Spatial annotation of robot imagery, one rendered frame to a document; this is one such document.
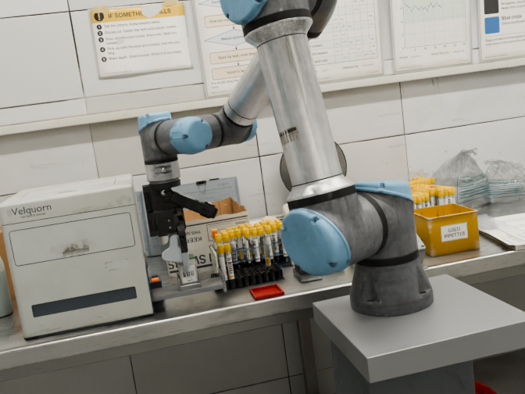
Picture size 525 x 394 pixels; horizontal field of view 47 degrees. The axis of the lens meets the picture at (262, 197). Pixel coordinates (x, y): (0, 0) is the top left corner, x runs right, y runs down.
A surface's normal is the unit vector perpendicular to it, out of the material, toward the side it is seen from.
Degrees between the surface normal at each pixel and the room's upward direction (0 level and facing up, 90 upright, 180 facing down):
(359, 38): 94
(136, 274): 90
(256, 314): 90
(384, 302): 72
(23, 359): 90
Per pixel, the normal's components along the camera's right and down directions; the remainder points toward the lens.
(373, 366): 0.21, 0.12
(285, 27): 0.35, 0.66
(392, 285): -0.16, -0.14
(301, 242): -0.69, 0.33
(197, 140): 0.67, 0.03
